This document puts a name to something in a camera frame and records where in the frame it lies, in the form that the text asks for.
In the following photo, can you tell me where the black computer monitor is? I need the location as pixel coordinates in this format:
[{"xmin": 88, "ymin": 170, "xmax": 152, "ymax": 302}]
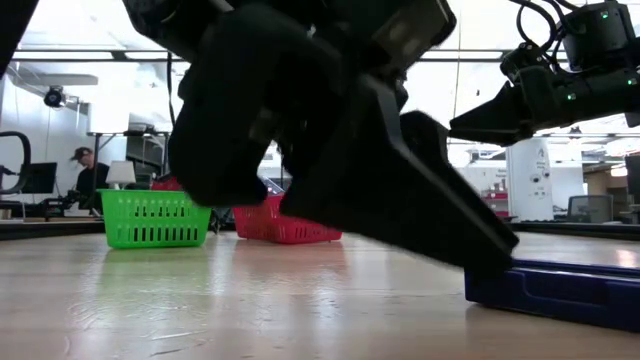
[{"xmin": 22, "ymin": 161, "xmax": 58, "ymax": 195}]

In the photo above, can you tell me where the red plastic basket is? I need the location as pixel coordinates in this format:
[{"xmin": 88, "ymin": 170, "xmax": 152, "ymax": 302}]
[{"xmin": 232, "ymin": 193, "xmax": 345, "ymax": 246}]

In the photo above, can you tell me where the white lampshade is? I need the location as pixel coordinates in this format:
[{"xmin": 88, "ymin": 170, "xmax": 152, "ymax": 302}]
[{"xmin": 104, "ymin": 159, "xmax": 137, "ymax": 190}]

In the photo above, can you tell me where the green plastic basket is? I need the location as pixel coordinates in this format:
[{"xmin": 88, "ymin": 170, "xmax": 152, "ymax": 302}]
[{"xmin": 98, "ymin": 188, "xmax": 213, "ymax": 250}]

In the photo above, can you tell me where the white round column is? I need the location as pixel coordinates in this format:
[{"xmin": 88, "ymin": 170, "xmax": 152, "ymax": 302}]
[{"xmin": 505, "ymin": 137, "xmax": 555, "ymax": 222}]

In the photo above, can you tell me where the red storage shelf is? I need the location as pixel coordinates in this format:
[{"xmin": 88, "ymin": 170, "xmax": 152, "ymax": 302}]
[{"xmin": 482, "ymin": 189, "xmax": 510, "ymax": 217}]

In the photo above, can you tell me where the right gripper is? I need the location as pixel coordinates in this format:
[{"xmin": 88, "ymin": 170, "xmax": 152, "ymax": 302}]
[{"xmin": 448, "ymin": 44, "xmax": 640, "ymax": 147}]

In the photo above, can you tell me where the black curved hose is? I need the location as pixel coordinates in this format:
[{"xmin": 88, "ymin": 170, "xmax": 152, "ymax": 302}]
[{"xmin": 0, "ymin": 130, "xmax": 32, "ymax": 196}]

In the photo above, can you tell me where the person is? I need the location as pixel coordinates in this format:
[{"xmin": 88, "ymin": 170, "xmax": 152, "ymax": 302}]
[{"xmin": 69, "ymin": 146, "xmax": 111, "ymax": 211}]

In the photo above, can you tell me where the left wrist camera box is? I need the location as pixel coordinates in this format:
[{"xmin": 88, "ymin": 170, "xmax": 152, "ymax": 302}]
[{"xmin": 372, "ymin": 0, "xmax": 457, "ymax": 69}]

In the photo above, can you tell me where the grey office chair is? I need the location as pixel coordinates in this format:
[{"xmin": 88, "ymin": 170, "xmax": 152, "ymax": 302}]
[{"xmin": 567, "ymin": 194, "xmax": 615, "ymax": 224}]

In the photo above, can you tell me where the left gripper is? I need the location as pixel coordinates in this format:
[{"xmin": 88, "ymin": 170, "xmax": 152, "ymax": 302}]
[{"xmin": 169, "ymin": 9, "xmax": 351, "ymax": 209}]

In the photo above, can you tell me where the dark blue rectangular case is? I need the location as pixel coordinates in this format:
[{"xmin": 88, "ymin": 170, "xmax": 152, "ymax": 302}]
[{"xmin": 463, "ymin": 257, "xmax": 640, "ymax": 335}]

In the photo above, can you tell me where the black ceiling spotlight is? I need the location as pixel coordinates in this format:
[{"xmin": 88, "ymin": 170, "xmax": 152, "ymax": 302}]
[{"xmin": 42, "ymin": 85, "xmax": 66, "ymax": 109}]

